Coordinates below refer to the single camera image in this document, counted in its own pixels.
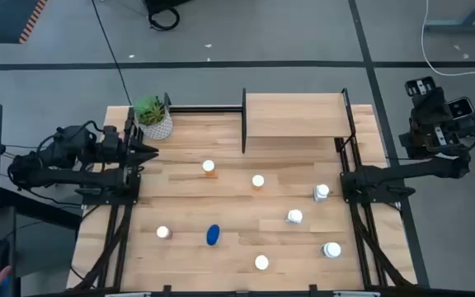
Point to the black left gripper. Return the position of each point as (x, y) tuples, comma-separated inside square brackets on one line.
[(111, 144)]

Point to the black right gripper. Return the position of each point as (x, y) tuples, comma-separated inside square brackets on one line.
[(429, 111)]

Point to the orange pill bottle white cap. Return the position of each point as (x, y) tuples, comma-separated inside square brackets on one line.
[(257, 181), (261, 262), (208, 167)]

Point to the pink bottle with white cap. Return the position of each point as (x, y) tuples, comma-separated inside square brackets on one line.
[(163, 232)]

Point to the clear bottle with blue cap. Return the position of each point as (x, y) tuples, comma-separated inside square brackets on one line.
[(213, 234)]

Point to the white labelled medicine bottle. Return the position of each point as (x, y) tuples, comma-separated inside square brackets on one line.
[(294, 216), (331, 249), (321, 192)]

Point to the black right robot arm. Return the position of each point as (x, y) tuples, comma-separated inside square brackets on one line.
[(406, 173)]

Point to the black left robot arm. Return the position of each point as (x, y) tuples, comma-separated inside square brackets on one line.
[(56, 178)]

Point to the potted plant in patterned pot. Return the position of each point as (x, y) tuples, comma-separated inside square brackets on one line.
[(159, 128)]

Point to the grey metal furniture base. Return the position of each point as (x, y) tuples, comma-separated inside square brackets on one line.
[(460, 26)]

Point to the black equipment box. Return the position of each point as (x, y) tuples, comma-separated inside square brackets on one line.
[(163, 3)]

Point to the dark mat orange striped border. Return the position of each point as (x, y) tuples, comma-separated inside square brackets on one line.
[(6, 20)]

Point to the black metal table frame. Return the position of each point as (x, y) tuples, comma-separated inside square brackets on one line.
[(130, 121)]

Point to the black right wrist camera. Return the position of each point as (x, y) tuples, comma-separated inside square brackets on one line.
[(461, 109)]

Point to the black metal rail frame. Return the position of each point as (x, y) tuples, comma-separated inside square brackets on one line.
[(204, 109)]

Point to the wooden shelf with black frame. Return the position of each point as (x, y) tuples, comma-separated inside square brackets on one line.
[(295, 115)]

